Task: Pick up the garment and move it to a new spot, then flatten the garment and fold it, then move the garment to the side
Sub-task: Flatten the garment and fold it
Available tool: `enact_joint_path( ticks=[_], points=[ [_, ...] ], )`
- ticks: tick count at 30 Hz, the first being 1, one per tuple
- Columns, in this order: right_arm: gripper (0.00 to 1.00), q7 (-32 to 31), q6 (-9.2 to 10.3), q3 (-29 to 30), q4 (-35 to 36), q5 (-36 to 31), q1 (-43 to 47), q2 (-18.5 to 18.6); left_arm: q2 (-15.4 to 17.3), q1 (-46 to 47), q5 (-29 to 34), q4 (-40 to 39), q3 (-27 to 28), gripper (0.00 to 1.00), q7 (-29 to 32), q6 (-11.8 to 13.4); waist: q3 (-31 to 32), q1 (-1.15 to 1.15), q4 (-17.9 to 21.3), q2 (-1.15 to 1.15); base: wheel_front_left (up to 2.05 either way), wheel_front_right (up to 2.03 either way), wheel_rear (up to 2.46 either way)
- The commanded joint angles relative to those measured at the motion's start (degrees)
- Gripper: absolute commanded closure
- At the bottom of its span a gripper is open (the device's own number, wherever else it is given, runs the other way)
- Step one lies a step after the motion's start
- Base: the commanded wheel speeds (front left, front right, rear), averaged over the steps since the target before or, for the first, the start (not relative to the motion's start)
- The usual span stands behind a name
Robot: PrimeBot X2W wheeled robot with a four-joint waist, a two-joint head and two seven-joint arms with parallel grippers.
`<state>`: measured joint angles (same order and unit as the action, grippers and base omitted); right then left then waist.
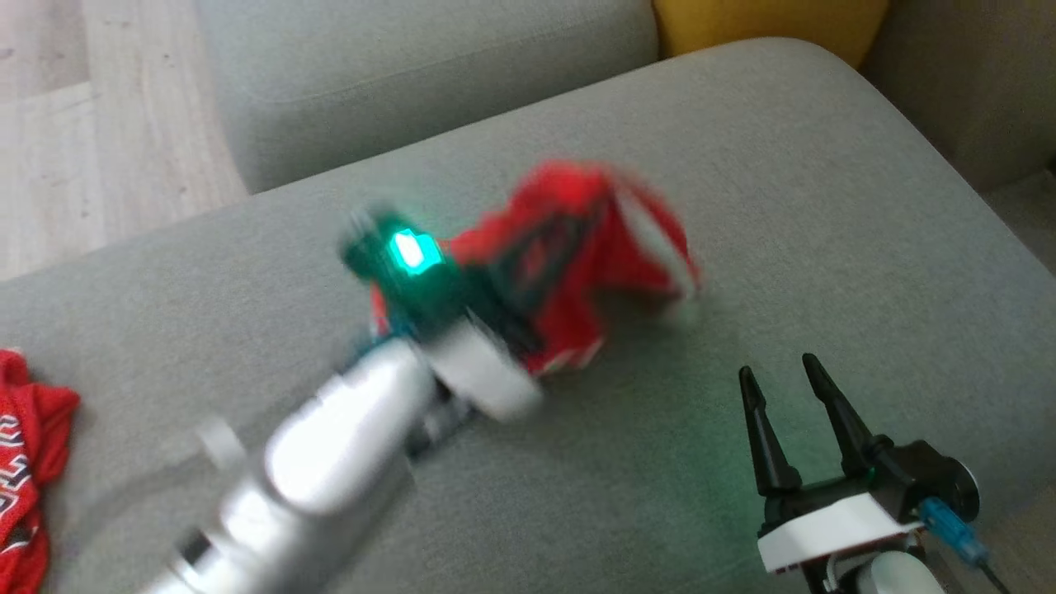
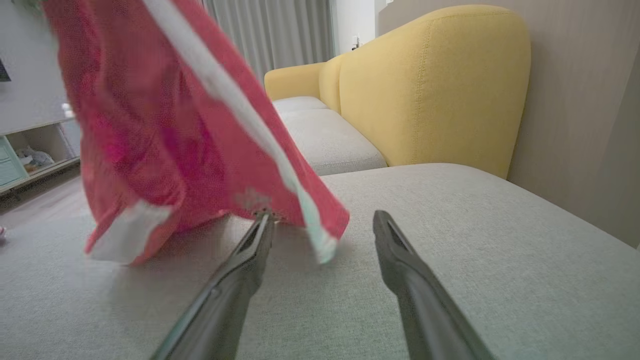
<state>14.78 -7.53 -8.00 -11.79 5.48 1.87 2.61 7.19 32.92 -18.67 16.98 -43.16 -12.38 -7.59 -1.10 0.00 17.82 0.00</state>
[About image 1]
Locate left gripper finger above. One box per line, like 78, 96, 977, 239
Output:
503, 214, 595, 314

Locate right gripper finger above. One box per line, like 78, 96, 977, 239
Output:
740, 365, 803, 497
802, 353, 896, 478

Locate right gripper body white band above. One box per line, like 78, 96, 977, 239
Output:
757, 441, 929, 594

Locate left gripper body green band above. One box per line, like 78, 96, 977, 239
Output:
340, 206, 541, 360

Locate red shirt white sleeves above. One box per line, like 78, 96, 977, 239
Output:
367, 161, 702, 376

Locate grey sofa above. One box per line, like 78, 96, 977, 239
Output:
0, 37, 1056, 594

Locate grey sofa seat cushion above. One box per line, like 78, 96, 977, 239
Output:
194, 0, 661, 195

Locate wide yellow sofa back cushion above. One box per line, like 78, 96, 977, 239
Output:
652, 0, 892, 71

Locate grey-beige sofa back cushion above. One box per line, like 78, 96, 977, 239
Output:
862, 0, 1056, 195

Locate red jersey black white print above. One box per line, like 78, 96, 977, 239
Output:
0, 348, 82, 594

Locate blue plug with cable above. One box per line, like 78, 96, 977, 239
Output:
917, 497, 1011, 594

